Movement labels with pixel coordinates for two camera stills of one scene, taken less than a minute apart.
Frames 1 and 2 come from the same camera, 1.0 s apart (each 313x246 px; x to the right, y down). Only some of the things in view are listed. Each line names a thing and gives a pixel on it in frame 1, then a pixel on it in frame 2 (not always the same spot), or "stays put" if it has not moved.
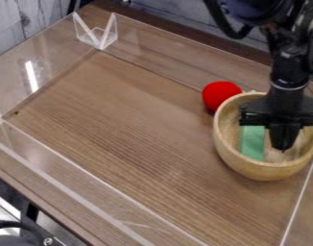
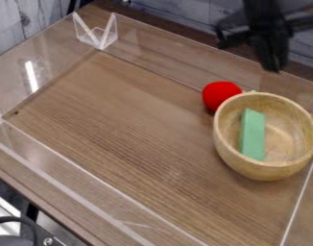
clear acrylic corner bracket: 97,36 stays put
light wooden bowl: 282,163 stays put
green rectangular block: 252,140 stays put
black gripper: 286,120 → 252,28
